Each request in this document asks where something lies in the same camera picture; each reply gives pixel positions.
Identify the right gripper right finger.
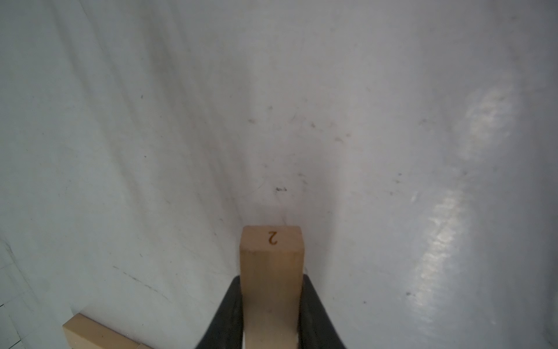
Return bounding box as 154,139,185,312
298,274,347,349

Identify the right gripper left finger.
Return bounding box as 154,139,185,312
196,276,244,349

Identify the natural block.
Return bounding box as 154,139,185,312
240,225,305,348
62,314,151,349

